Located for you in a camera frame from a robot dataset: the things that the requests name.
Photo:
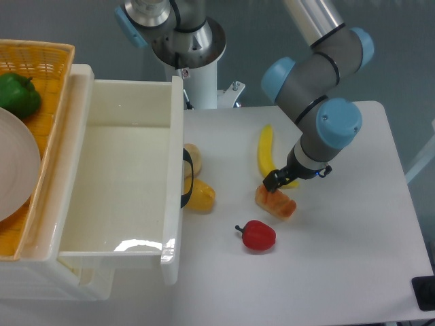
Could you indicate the black device at edge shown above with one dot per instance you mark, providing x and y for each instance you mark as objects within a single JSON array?
[{"x": 423, "y": 287}]

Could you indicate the white plastic drawer cabinet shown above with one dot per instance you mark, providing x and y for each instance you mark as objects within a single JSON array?
[{"x": 39, "y": 274}]

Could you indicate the yellow banana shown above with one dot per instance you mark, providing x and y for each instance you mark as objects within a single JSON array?
[{"x": 265, "y": 151}]

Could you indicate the green bell pepper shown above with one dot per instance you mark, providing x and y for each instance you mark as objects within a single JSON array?
[{"x": 19, "y": 96}]

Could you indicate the golden square bread loaf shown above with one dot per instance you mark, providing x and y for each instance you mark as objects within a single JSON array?
[{"x": 275, "y": 203}]

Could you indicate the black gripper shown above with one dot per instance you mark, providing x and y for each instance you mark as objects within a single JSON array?
[{"x": 292, "y": 171}]

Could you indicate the orange woven basket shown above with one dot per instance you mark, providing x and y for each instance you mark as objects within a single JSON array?
[{"x": 49, "y": 64}]

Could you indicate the red bell pepper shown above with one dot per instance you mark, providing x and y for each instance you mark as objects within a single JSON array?
[{"x": 257, "y": 236}]

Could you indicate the pale pink plate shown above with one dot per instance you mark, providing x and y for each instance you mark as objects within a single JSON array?
[{"x": 20, "y": 162}]

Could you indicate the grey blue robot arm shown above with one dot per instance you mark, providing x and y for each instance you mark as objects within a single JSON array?
[{"x": 299, "y": 89}]

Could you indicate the white plastic drawer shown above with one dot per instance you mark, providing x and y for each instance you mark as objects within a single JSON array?
[{"x": 125, "y": 208}]

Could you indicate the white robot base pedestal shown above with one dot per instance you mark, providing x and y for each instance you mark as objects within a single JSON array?
[{"x": 193, "y": 56}]

